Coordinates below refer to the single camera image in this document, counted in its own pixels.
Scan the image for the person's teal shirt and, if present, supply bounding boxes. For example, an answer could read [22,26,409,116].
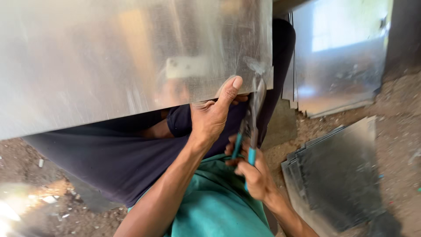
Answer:
[128,153,275,237]

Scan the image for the person's dark trousers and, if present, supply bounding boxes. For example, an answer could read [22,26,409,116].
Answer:
[22,18,296,208]

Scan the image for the large shiny metal sheet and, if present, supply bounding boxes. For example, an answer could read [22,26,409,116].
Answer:
[0,0,274,141]

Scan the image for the teal-handled tin snips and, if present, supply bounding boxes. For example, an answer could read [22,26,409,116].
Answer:
[231,77,267,191]

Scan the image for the person's right hand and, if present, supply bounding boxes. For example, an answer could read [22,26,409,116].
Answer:
[225,134,276,202]

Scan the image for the flat stack of metal sheets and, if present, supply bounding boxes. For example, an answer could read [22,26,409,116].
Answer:
[280,115,386,237]

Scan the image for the person's left hand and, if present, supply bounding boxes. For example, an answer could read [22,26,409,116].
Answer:
[189,76,250,145]

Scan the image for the leaning stack of metal sheets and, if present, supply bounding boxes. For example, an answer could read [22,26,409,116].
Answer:
[282,0,394,119]

